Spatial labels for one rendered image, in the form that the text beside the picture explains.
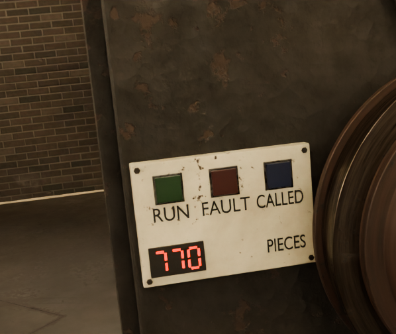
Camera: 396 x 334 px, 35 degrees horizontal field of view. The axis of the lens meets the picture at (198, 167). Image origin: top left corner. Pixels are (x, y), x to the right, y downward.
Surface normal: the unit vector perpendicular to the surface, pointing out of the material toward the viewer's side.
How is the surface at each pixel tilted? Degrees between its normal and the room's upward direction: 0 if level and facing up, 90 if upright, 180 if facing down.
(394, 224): 79
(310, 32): 90
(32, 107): 90
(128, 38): 90
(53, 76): 90
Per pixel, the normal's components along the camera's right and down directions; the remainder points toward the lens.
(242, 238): 0.17, 0.16
